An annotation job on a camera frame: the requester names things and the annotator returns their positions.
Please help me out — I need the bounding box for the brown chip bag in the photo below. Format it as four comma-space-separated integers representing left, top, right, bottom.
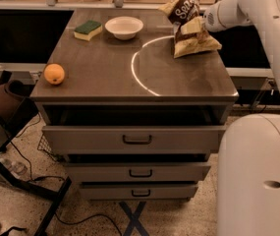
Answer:
158, 0, 222, 58

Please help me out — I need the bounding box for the top drawer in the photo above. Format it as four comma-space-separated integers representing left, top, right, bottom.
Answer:
42, 126, 226, 154

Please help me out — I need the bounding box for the middle drawer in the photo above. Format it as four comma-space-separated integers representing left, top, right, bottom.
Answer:
65, 162, 210, 183

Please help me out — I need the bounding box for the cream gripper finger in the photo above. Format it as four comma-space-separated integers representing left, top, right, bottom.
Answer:
180, 16, 205, 34

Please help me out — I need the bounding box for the bottom drawer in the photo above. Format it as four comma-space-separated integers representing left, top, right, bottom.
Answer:
79, 184, 198, 200

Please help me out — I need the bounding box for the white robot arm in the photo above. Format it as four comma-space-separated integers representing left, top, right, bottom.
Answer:
206, 0, 280, 236

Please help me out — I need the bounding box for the orange fruit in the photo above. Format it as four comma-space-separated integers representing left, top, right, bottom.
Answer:
43, 64, 65, 86

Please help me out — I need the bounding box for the brown chair seat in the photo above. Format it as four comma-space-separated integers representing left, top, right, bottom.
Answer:
0, 80, 28, 125

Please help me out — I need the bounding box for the black floor cable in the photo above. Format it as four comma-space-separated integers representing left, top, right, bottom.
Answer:
54, 209, 124, 236

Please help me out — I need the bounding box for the grey drawer cabinet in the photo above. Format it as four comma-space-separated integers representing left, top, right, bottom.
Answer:
31, 9, 238, 187

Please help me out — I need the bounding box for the green yellow sponge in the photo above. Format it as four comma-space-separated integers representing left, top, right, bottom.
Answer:
74, 21, 102, 41

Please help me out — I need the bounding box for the plastic bottle on floor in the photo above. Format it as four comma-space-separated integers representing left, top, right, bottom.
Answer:
0, 157, 28, 177

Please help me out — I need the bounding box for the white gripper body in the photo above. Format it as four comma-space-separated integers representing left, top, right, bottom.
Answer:
203, 3, 226, 32

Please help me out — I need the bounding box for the white bowl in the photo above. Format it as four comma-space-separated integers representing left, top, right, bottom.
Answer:
105, 17, 143, 40

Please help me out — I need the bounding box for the black side table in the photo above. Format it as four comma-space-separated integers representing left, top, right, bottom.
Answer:
0, 95, 73, 236

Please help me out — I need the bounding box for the drawer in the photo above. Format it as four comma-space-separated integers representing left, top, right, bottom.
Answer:
79, 184, 198, 200
42, 126, 226, 154
65, 162, 210, 183

